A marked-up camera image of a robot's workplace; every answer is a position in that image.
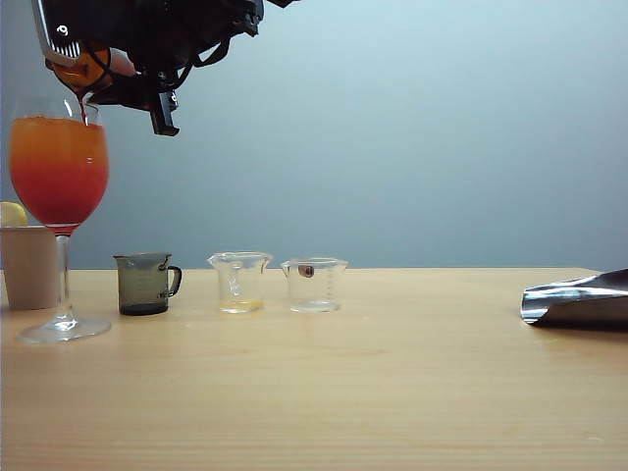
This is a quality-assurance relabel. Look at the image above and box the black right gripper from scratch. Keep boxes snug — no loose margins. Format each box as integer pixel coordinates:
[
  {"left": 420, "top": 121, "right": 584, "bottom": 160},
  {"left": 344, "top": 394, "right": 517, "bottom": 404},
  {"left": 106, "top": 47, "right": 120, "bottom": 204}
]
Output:
[{"left": 81, "top": 0, "right": 233, "bottom": 138}]

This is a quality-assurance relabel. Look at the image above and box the amber glass measuring cup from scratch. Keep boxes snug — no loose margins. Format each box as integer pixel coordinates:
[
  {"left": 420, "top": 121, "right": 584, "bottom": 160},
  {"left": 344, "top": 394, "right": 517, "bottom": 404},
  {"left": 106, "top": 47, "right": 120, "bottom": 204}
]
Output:
[{"left": 47, "top": 41, "right": 144, "bottom": 102}]

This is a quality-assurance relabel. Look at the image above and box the smoky grey measuring cup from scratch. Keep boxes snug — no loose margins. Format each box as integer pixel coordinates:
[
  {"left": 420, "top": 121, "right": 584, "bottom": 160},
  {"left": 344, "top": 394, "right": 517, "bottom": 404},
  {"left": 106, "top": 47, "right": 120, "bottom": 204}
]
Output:
[{"left": 112, "top": 251, "right": 183, "bottom": 317}]

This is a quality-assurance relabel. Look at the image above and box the brown paper cup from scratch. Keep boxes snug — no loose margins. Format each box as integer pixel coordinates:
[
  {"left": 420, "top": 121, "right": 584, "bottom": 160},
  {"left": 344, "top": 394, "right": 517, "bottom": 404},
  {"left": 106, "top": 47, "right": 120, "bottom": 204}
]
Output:
[{"left": 0, "top": 225, "right": 61, "bottom": 312}]

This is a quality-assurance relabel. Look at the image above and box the clear cup with yellow residue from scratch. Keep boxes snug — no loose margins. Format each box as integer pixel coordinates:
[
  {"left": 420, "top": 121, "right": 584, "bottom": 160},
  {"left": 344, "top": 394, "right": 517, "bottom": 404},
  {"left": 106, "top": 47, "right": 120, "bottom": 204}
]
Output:
[{"left": 205, "top": 250, "right": 275, "bottom": 315}]

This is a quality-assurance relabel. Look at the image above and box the wine glass with orange drink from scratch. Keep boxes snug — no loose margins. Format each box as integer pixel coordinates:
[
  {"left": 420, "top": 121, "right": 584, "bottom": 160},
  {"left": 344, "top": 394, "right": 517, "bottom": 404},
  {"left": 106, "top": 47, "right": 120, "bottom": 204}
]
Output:
[{"left": 8, "top": 96, "right": 113, "bottom": 344}]

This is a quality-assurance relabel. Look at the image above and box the lemon slice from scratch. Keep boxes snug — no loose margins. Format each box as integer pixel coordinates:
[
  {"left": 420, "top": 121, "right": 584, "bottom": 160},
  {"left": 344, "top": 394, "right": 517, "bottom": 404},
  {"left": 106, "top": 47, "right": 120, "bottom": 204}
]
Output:
[{"left": 0, "top": 201, "right": 29, "bottom": 229}]

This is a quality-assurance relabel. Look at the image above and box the shiny silver foil sheet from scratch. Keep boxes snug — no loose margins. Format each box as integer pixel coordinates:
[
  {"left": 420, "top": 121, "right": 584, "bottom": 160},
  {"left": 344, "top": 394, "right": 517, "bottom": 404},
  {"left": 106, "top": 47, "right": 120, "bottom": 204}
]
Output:
[{"left": 519, "top": 267, "right": 628, "bottom": 329}]

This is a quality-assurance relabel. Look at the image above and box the clear cup with wooden handle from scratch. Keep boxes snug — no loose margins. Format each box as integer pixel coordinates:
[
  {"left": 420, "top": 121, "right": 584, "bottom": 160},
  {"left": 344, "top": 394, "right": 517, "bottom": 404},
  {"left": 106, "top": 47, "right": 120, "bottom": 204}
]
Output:
[{"left": 279, "top": 256, "right": 350, "bottom": 315}]

